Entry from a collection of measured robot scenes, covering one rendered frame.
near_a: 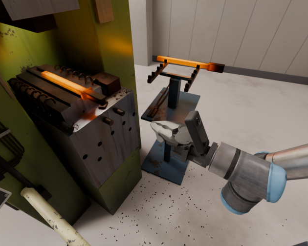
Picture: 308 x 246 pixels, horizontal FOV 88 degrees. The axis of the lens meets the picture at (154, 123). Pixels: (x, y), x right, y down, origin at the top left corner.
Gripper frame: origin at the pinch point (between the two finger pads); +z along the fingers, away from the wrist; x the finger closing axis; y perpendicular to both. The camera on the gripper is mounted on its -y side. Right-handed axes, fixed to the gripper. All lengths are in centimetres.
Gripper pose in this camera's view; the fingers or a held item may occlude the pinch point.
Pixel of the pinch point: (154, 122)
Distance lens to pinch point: 51.9
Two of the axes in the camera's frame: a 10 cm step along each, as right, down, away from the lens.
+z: -8.4, -3.8, 4.0
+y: 0.0, 7.2, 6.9
